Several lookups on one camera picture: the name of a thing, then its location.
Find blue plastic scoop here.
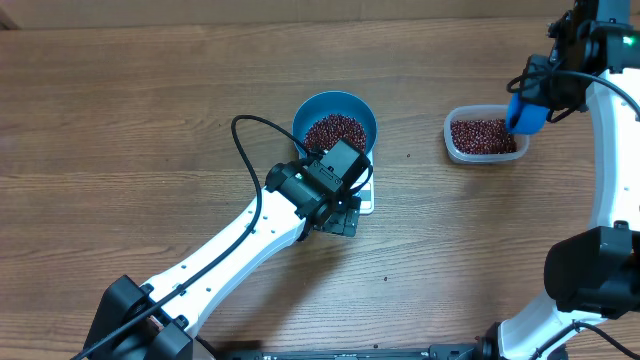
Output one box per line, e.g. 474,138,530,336
505,94,551,135

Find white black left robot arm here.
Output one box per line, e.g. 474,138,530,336
78,140,373,359

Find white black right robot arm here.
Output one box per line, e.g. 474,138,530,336
474,0,639,359

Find white digital kitchen scale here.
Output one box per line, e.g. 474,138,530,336
354,171,375,215

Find teal blue bowl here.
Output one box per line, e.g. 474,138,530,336
292,91,378,159

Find red adzuki beans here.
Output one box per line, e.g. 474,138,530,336
304,114,518,155

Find clear plastic food container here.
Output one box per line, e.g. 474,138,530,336
443,105,530,165

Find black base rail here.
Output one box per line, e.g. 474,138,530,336
193,342,500,360

